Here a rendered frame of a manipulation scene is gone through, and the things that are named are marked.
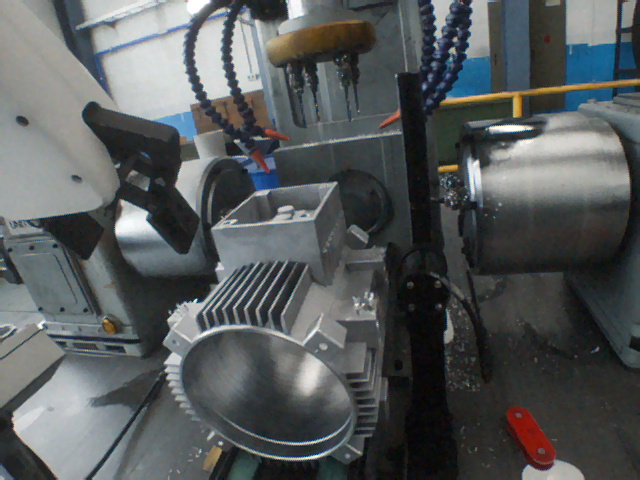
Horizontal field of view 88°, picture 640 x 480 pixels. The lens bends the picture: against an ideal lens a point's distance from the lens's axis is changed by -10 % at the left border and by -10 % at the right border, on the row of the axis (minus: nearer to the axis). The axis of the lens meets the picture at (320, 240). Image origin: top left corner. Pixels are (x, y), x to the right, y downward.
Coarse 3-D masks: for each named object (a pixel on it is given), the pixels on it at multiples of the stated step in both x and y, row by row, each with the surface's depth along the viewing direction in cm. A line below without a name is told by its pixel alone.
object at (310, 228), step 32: (256, 192) 43; (288, 192) 43; (320, 192) 40; (224, 224) 34; (256, 224) 32; (288, 224) 31; (320, 224) 33; (224, 256) 34; (256, 256) 33; (288, 256) 33; (320, 256) 32
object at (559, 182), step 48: (480, 144) 48; (528, 144) 46; (576, 144) 44; (480, 192) 47; (528, 192) 45; (576, 192) 43; (624, 192) 43; (480, 240) 49; (528, 240) 47; (576, 240) 46
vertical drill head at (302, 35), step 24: (288, 0) 53; (312, 0) 51; (336, 0) 53; (288, 24) 53; (312, 24) 51; (336, 24) 49; (360, 24) 51; (288, 48) 51; (312, 48) 50; (336, 48) 51; (360, 48) 53; (288, 72) 55; (312, 72) 64; (336, 72) 54
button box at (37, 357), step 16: (16, 336) 33; (32, 336) 34; (48, 336) 35; (0, 352) 31; (16, 352) 32; (32, 352) 33; (48, 352) 34; (64, 352) 35; (0, 368) 30; (16, 368) 31; (32, 368) 32; (48, 368) 33; (0, 384) 30; (16, 384) 31; (32, 384) 32; (0, 400) 29; (16, 400) 31; (0, 416) 30
